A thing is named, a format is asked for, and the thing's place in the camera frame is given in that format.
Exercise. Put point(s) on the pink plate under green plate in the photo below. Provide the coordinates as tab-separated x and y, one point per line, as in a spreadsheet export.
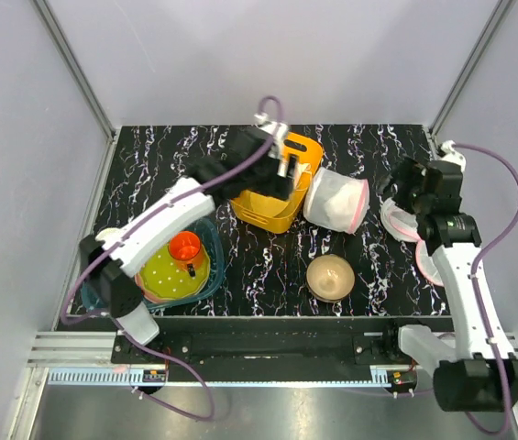
164	289

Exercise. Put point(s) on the teal transparent tray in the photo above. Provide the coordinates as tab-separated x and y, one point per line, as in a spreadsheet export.
208	234

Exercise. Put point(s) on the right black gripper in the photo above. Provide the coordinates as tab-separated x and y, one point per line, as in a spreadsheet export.
409	171

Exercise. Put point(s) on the flat pink-rimmed mesh bag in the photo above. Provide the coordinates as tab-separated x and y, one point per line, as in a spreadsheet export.
425	264

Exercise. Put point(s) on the yellow-green dotted plate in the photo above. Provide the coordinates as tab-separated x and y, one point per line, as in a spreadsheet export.
162	265

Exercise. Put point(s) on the orange plastic cup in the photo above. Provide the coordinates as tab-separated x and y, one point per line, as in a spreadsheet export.
187	250

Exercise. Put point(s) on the beige bra in basket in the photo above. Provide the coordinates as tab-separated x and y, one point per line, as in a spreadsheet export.
270	206

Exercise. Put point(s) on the yellow plastic basket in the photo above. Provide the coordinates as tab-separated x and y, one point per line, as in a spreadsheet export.
309	151

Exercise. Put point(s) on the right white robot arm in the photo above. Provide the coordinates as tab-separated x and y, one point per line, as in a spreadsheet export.
479	373

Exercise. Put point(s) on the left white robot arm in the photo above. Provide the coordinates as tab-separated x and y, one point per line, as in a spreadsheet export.
254	159

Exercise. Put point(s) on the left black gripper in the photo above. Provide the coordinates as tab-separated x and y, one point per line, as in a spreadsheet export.
279	186

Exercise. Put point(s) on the white mesh laundry bag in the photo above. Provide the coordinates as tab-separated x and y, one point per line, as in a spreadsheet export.
336	202

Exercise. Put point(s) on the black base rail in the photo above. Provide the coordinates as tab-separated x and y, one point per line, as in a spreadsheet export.
347	339

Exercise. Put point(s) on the open laundry bag pink trim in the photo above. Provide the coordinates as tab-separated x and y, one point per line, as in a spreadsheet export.
398	223

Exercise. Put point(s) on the pale yellow mug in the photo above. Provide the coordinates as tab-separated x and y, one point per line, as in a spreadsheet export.
108	233

